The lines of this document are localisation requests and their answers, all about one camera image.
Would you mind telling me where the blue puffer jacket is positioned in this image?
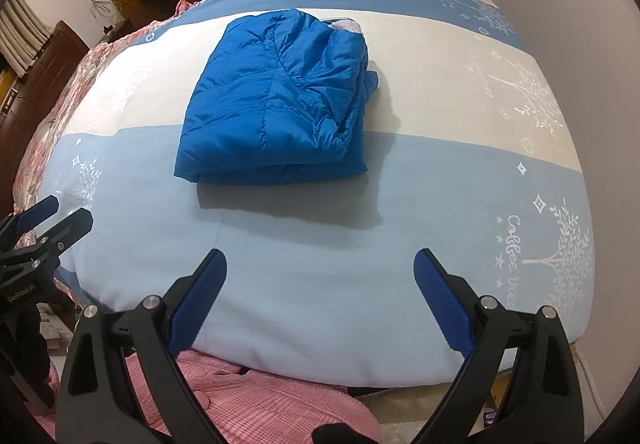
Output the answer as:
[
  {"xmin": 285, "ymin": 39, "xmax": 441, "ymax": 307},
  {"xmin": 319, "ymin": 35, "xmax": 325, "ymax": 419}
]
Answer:
[{"xmin": 175, "ymin": 8, "xmax": 378, "ymax": 185}]

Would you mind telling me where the pink checkered clothing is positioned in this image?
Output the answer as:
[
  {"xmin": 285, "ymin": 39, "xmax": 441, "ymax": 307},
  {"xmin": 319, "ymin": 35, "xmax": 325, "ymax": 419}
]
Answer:
[{"xmin": 34, "ymin": 347, "xmax": 384, "ymax": 444}]

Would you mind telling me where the pink floral quilt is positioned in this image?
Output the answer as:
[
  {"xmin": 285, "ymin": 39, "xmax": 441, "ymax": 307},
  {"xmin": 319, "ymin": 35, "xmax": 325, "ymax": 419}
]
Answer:
[{"xmin": 6, "ymin": 0, "xmax": 193, "ymax": 216}]

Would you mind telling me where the dark wooden cabinet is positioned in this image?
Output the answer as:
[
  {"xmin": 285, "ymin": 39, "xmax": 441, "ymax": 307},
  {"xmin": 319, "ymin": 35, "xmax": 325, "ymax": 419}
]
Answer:
[{"xmin": 1, "ymin": 20, "xmax": 89, "ymax": 216}]

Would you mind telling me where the blue white striped blanket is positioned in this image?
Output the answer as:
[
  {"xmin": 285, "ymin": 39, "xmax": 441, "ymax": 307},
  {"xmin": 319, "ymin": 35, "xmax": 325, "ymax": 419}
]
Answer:
[{"xmin": 38, "ymin": 0, "xmax": 594, "ymax": 388}]

